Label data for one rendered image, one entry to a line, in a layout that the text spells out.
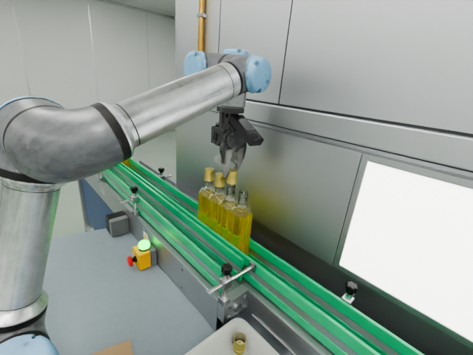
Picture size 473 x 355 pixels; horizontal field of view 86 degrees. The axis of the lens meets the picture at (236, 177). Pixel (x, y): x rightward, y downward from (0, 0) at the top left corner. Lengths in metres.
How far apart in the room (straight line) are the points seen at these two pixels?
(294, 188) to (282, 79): 0.34
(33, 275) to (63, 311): 0.42
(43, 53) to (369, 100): 6.10
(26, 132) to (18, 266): 0.27
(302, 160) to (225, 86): 0.35
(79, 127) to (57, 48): 6.05
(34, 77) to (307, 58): 5.91
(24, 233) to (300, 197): 0.66
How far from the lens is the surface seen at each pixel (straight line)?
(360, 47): 0.74
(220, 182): 0.86
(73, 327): 0.99
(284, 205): 0.85
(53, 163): 0.43
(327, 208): 0.77
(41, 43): 6.42
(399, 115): 0.70
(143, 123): 0.44
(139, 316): 0.96
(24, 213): 0.57
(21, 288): 0.65
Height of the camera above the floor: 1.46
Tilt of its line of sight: 21 degrees down
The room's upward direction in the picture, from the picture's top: 5 degrees clockwise
